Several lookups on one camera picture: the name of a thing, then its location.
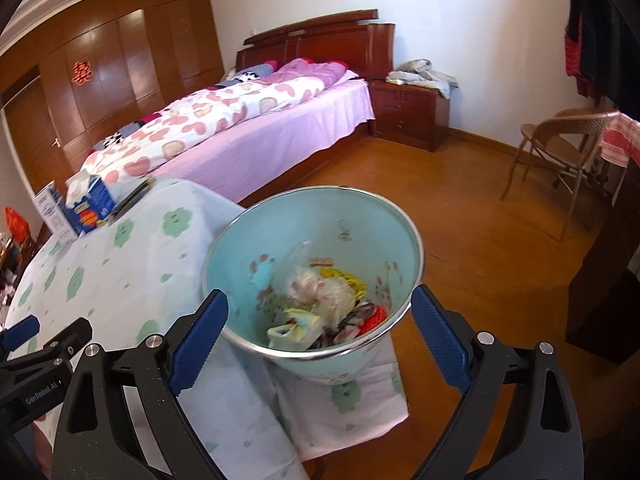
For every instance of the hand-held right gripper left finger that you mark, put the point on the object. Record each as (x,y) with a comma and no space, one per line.
(197,340)

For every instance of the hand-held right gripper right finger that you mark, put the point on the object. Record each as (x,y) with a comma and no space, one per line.
(442,340)

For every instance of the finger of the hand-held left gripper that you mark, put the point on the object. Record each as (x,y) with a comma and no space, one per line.
(65,345)
(20,332)

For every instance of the red foam net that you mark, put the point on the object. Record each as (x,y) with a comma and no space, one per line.
(375,320)

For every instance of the grey wrapper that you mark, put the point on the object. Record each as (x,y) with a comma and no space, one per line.
(345,325)

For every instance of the clear plastic bag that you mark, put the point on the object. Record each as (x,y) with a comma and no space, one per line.
(315,285)

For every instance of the light blue trash bin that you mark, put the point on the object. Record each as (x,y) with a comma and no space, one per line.
(310,220)

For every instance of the red bag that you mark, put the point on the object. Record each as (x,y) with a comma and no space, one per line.
(16,225)

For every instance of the white carton box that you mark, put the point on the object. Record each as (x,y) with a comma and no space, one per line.
(52,212)

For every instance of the blue milk carton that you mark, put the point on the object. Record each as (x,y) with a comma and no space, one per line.
(95,205)

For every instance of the dark striped flat packet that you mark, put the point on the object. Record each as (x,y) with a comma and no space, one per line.
(132,195)

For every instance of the dark wooden furniture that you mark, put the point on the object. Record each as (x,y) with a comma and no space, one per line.
(605,285)

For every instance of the brown wooden door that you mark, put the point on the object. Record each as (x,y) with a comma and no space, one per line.
(35,150)

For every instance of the white quilt with pink hearts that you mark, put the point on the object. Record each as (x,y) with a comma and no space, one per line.
(200,120)

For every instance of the brown wooden nightstand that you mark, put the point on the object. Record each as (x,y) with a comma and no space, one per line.
(410,110)

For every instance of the wicker chair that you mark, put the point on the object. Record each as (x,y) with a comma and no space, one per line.
(570,130)

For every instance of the pink bed sheet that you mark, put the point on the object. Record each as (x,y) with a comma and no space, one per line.
(310,120)

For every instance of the red striped towel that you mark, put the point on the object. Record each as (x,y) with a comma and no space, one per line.
(620,140)

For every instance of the red paper decoration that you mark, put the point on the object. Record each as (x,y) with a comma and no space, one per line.
(83,72)

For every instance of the grey crumpled clothes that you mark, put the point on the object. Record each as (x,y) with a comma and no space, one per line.
(420,72)

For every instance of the cow print pillow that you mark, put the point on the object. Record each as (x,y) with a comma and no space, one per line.
(250,72)

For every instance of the brown wooden wardrobe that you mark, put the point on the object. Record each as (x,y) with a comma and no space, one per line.
(125,60)

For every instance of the brown wooden bed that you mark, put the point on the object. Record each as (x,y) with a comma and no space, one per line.
(320,35)

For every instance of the dark hanging clothes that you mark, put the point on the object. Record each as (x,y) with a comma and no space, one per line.
(600,20)

